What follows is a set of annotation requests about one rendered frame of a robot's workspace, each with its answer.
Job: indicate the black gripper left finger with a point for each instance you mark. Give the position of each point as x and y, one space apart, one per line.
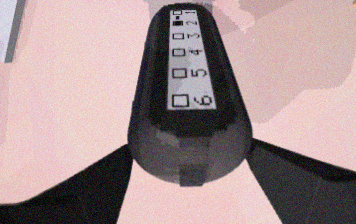
94 195

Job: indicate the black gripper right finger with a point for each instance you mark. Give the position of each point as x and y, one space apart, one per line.
301 189

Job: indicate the pale lavender rectangular block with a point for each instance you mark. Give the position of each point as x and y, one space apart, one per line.
10 19

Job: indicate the dark grey controller unit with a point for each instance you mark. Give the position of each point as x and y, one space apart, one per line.
189 124

